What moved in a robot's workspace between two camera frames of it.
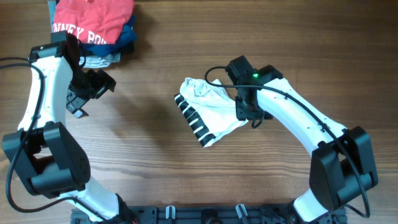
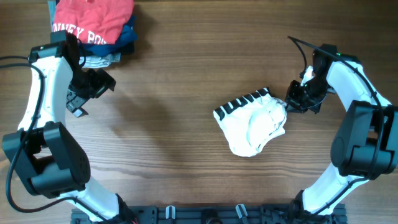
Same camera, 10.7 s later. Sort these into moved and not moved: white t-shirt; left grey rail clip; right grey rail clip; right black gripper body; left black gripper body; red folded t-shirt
Moved: white t-shirt; right black gripper body
Not moved: red folded t-shirt; left black gripper body; right grey rail clip; left grey rail clip
